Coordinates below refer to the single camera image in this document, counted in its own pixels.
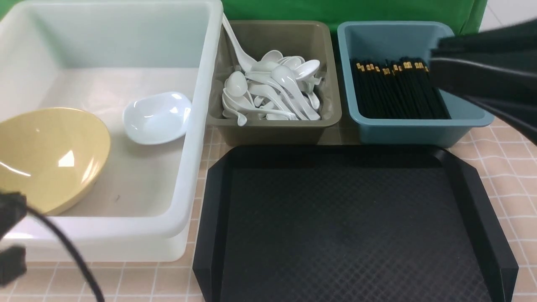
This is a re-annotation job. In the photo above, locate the olive plastic spoon bin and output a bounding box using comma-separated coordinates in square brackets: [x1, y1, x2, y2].
[206, 20, 343, 147]

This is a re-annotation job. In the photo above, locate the long white ladle spoon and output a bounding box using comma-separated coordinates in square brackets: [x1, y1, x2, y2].
[222, 14, 257, 73]

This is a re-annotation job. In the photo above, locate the large white plastic tub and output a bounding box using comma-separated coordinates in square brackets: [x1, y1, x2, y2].
[1, 0, 222, 262]

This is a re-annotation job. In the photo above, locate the white ceramic soup spoon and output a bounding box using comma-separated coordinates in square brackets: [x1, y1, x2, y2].
[271, 65, 321, 121]

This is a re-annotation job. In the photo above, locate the pile of black chopsticks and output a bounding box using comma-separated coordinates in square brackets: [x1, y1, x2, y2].
[350, 57, 451, 119]

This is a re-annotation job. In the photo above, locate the black plastic serving tray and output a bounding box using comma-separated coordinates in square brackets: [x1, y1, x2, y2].
[193, 145, 519, 302]

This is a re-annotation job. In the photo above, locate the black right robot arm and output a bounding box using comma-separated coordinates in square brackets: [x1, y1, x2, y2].
[428, 19, 537, 143]

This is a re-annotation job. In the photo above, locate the small white sauce dish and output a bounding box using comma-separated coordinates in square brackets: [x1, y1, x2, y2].
[123, 91, 192, 145]

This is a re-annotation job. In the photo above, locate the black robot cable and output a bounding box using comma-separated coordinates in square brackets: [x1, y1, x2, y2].
[25, 206, 105, 302]

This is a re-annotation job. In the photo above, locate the yellow noodle bowl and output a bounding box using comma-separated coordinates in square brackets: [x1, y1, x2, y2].
[0, 108, 111, 215]

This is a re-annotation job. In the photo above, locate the pile of white spoons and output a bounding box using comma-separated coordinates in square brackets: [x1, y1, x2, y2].
[221, 50, 321, 127]

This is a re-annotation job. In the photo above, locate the teal plastic chopstick bin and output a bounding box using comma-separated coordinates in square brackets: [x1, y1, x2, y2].
[337, 21, 494, 148]

